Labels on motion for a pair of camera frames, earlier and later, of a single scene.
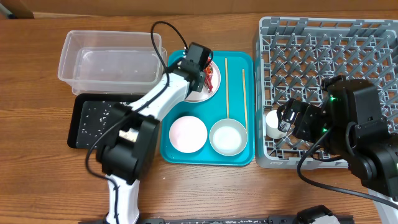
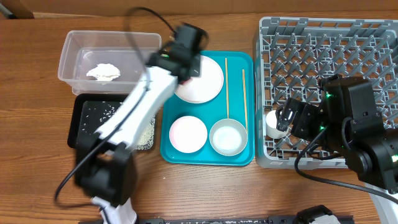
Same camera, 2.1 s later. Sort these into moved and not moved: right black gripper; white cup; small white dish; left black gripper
Moved: left black gripper
Not moved: small white dish; right black gripper; white cup
